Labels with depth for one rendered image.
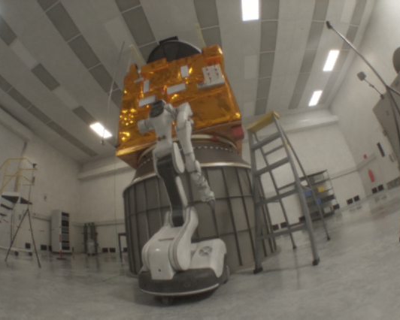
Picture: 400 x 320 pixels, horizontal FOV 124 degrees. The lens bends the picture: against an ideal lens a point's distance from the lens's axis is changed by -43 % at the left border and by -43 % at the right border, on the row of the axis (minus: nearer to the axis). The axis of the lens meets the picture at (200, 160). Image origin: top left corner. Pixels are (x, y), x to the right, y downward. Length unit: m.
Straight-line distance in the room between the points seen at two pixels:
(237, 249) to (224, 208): 0.46
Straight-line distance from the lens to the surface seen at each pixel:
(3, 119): 8.96
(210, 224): 1.89
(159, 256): 1.07
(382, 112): 3.39
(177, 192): 1.38
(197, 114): 2.67
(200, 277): 1.06
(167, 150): 1.42
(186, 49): 4.26
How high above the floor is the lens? 0.38
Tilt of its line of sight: 24 degrees up
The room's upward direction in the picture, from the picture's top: 10 degrees counter-clockwise
